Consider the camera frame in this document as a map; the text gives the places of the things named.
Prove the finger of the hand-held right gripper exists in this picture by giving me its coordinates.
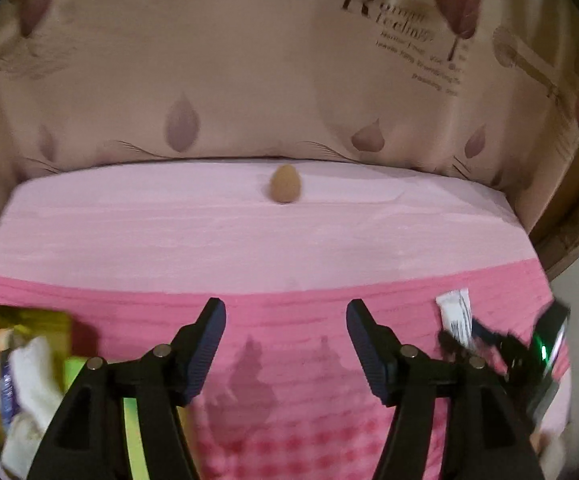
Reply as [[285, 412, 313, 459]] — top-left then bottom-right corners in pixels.
[[471, 317, 509, 357], [438, 329, 486, 362]]

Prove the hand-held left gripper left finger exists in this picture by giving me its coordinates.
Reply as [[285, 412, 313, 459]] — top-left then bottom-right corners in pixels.
[[26, 297, 227, 480]]

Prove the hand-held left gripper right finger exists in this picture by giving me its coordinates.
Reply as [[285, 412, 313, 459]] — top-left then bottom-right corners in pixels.
[[347, 298, 545, 480]]

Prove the small white sachet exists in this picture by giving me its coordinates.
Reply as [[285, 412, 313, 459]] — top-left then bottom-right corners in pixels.
[[435, 287, 475, 349]]

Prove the gold metal tin box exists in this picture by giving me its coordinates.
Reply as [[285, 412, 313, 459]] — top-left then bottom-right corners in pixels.
[[0, 305, 76, 443]]

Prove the white sock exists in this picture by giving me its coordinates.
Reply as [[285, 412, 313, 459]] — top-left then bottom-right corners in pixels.
[[1, 335, 66, 479]]

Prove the beige egg-shaped makeup sponge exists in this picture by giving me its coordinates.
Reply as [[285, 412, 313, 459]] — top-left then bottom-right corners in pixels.
[[269, 164, 303, 205]]

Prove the black and blue packet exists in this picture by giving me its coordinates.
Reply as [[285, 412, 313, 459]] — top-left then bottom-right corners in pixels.
[[0, 350, 18, 432]]

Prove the green tissue box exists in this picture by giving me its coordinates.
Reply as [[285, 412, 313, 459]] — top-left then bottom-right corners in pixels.
[[63, 356, 196, 480]]

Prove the pink checked tablecloth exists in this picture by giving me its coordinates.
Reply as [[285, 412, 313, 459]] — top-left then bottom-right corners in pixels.
[[0, 160, 573, 480]]

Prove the beige leaf-print curtain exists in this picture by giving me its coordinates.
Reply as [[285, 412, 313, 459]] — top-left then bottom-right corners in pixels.
[[0, 0, 579, 233]]

